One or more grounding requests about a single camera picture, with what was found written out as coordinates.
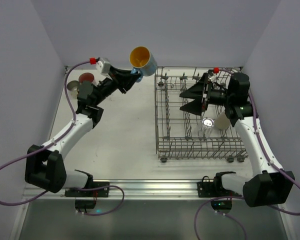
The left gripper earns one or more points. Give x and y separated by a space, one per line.
117 80

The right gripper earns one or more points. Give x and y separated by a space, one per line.
205 93

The blue butterfly mug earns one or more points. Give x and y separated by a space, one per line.
143 62

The pink patterned mug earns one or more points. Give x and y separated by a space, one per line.
86 79

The cream and brown cup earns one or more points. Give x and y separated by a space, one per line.
72 88

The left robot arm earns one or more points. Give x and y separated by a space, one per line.
45 167

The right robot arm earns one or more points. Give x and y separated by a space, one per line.
270 184

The clear drinking glass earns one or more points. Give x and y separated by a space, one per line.
205 127

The beige plastic cup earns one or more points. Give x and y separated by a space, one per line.
222 122

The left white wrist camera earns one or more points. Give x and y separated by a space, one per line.
103 66

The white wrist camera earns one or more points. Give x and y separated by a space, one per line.
213 74
103 66

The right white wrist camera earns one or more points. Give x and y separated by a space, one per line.
213 74

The grey wire dish rack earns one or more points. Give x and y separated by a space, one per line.
180 135

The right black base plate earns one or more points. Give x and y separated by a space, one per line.
212 188

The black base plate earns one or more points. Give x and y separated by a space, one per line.
95 189
212 188

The aluminium mounting rail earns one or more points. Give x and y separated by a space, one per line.
154 189

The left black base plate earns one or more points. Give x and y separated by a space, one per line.
95 189

